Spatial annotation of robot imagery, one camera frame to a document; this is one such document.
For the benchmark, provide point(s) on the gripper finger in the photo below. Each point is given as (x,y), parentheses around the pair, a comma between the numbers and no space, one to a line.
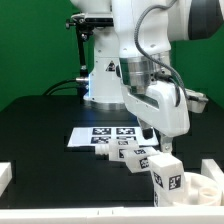
(166,143)
(147,130)

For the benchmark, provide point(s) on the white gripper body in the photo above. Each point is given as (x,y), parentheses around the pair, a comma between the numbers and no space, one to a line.
(157,107)

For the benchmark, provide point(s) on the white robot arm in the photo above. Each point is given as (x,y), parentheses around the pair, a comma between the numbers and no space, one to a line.
(144,30)

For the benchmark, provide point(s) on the white marker sheet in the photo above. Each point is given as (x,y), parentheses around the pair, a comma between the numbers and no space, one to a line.
(91,136)

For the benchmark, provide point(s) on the white front fence bar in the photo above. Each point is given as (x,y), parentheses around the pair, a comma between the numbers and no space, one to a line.
(160,215)

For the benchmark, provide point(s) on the white left fence bar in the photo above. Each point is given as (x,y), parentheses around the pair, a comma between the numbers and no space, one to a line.
(5,175)

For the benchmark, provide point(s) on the camera on black stand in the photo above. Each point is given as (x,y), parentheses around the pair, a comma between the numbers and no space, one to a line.
(84,24)

